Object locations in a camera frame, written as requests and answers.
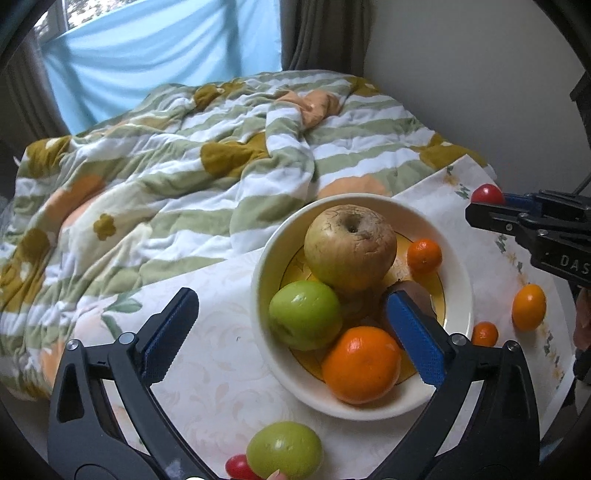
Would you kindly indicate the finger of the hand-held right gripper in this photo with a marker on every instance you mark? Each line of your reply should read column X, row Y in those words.
column 494, row 217
column 521, row 199

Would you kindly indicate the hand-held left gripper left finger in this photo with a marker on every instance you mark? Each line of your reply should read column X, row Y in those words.
column 170, row 337

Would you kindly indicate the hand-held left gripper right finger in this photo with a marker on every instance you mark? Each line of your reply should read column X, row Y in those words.
column 415, row 341

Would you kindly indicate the red cherry tomato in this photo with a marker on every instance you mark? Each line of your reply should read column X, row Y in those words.
column 239, row 466
column 487, row 193

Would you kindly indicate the large orange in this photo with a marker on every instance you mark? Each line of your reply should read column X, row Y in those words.
column 362, row 364

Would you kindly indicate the small tangerine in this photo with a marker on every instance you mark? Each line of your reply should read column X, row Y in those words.
column 424, row 255
column 485, row 333

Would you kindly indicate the green apple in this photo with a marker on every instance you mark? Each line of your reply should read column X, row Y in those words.
column 304, row 314
column 284, row 450

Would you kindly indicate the large wrinkled beige apple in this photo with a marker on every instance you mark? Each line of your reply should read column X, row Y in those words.
column 351, row 247

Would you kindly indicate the cream bowl with yellow inside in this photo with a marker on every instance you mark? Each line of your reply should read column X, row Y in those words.
column 277, row 249

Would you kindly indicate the person's right hand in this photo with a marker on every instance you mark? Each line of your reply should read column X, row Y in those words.
column 582, row 321

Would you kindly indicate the floral white tablecloth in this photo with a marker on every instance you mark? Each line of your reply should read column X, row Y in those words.
column 221, row 350

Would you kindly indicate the medium orange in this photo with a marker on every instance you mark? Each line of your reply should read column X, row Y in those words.
column 529, row 307

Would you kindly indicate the green striped floral duvet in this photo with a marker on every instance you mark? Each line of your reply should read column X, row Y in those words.
column 161, row 184

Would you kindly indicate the brown curtain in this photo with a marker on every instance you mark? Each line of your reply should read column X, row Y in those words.
column 27, row 92
column 323, row 32

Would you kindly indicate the light blue cloth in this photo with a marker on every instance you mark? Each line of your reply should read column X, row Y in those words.
column 161, row 64

